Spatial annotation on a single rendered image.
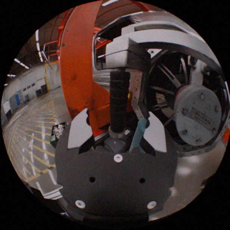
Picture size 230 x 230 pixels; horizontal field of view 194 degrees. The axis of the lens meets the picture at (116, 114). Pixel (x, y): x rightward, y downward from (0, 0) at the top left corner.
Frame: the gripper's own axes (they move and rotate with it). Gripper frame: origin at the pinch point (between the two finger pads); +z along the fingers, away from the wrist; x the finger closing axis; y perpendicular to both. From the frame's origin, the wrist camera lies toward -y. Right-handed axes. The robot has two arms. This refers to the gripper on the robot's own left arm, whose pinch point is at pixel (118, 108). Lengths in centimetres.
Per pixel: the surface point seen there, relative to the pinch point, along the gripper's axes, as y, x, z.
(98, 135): 56, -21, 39
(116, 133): 6.5, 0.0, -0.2
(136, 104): 7.4, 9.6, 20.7
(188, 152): 17.8, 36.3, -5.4
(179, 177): 83, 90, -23
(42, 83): -62, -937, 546
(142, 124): 8.9, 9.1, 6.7
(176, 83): -7.8, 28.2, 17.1
